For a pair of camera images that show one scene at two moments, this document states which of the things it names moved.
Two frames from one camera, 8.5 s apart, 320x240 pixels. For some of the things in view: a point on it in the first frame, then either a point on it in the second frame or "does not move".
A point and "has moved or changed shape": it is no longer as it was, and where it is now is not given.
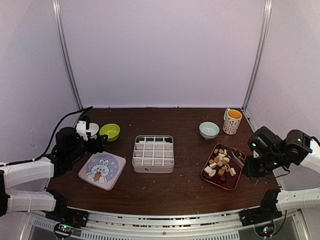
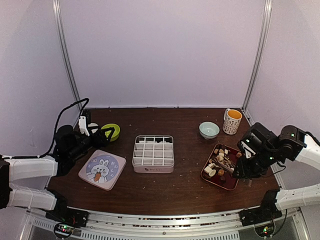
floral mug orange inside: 232,119 does not move
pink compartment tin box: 153,154 does not move
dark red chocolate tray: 223,166 does not move
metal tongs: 239,156 has moved or changed shape
